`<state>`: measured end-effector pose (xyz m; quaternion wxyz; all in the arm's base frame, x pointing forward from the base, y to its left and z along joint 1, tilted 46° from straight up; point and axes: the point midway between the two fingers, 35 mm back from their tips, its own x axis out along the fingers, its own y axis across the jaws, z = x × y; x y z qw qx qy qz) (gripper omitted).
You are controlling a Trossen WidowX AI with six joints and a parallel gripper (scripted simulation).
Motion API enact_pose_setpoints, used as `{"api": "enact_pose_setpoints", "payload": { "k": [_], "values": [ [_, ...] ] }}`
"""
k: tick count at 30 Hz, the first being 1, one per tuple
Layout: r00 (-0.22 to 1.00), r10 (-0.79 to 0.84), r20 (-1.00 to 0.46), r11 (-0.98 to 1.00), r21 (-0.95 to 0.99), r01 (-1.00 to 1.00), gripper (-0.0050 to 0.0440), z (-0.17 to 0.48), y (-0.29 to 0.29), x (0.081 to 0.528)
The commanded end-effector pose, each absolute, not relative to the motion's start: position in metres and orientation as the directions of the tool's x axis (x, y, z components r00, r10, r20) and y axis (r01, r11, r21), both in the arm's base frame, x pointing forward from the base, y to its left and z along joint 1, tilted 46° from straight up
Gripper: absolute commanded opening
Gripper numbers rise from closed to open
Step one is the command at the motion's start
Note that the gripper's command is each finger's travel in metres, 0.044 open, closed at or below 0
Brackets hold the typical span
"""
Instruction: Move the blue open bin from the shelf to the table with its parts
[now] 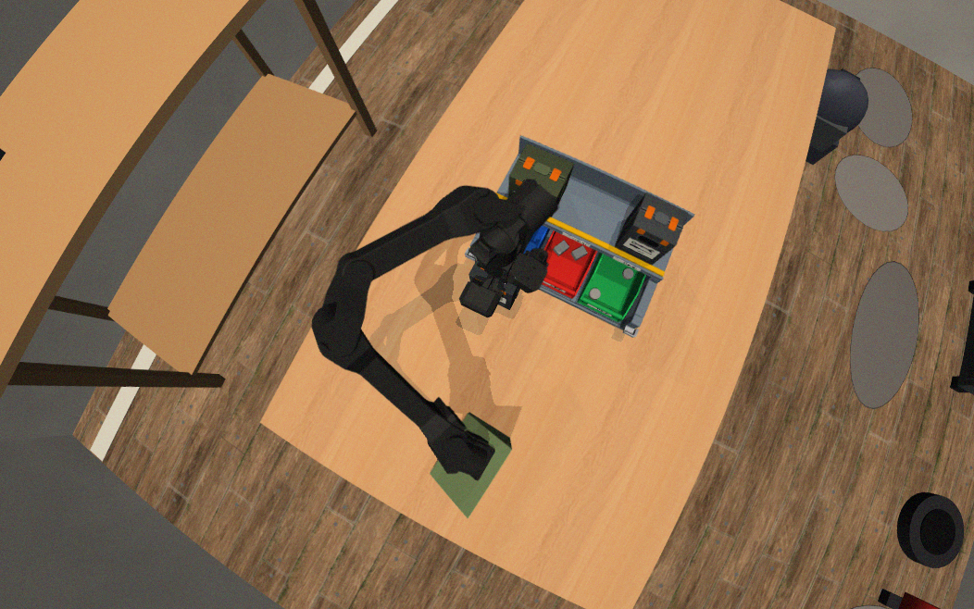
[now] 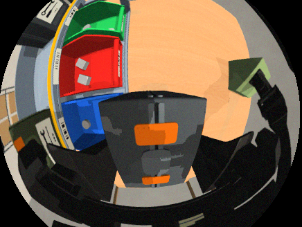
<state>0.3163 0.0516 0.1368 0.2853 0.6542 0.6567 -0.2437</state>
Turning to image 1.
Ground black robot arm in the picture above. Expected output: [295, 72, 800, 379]
[312, 179, 558, 480]

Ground grey metal bin rack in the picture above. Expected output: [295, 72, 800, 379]
[497, 135, 694, 338]

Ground yellow flat bar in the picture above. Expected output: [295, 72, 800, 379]
[546, 217, 665, 277]

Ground red open bin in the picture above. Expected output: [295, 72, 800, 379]
[543, 231, 597, 299]

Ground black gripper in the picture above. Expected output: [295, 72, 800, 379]
[459, 233, 532, 317]

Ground green open bin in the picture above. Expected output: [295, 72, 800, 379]
[577, 253, 646, 322]

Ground blue bin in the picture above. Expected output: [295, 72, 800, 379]
[523, 226, 550, 254]

